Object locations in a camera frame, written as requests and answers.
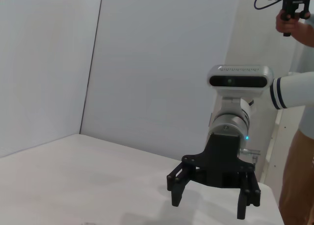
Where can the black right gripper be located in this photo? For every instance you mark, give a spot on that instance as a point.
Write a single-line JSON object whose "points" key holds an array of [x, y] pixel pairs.
{"points": [[220, 161]]}

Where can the black handheld camera rig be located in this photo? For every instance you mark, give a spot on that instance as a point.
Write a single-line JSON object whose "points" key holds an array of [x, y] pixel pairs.
{"points": [[288, 1]]}

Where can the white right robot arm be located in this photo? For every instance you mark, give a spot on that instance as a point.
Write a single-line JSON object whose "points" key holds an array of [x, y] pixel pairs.
{"points": [[294, 90]]}

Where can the person's forearm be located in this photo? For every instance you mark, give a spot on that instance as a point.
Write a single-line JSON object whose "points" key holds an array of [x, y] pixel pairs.
{"points": [[308, 36]]}

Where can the person's hand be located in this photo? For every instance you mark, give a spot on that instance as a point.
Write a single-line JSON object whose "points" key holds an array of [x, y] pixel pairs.
{"points": [[295, 26]]}

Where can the person in brown trousers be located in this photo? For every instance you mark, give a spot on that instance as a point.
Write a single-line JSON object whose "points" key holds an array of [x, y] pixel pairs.
{"points": [[299, 173]]}

